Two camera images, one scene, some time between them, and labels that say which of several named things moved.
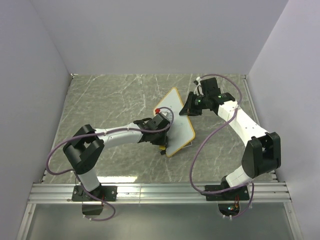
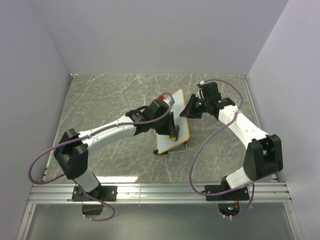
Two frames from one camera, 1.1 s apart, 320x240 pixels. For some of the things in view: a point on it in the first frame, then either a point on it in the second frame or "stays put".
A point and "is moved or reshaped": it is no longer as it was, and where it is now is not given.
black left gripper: [164, 141] → [171, 128]
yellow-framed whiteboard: [181, 132] is moved or reshaped
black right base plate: [238, 194] stays put
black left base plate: [104, 193] stays put
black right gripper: [188, 109] stays put
